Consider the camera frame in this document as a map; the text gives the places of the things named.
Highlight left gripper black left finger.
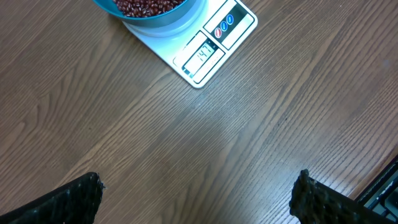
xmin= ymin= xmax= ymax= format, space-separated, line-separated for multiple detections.
xmin=1 ymin=172 xmax=105 ymax=224

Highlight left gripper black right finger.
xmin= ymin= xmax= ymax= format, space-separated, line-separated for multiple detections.
xmin=289 ymin=169 xmax=394 ymax=224

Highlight white digital kitchen scale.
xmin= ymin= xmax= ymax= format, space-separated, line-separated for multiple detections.
xmin=125 ymin=0 xmax=258 ymax=88

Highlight red beans in bowl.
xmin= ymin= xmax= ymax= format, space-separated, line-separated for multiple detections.
xmin=113 ymin=0 xmax=185 ymax=17

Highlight blue metal bowl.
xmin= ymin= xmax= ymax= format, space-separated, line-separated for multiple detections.
xmin=93 ymin=0 xmax=198 ymax=27

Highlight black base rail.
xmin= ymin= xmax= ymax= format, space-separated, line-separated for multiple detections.
xmin=355 ymin=156 xmax=397 ymax=223

